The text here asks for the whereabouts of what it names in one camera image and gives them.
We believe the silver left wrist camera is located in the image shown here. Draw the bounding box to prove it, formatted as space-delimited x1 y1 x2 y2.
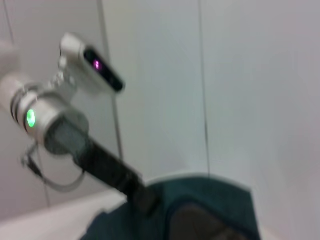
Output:
49 31 125 101

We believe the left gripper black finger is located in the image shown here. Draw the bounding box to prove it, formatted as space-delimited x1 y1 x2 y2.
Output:
126 183 160 217

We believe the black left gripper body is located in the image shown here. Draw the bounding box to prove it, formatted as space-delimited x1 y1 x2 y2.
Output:
72 138 149 199

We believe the dark teal insulated lunch bag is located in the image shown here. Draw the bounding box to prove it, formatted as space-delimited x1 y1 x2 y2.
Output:
77 173 262 240

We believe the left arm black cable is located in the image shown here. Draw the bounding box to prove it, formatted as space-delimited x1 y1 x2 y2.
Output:
20 141 86 194

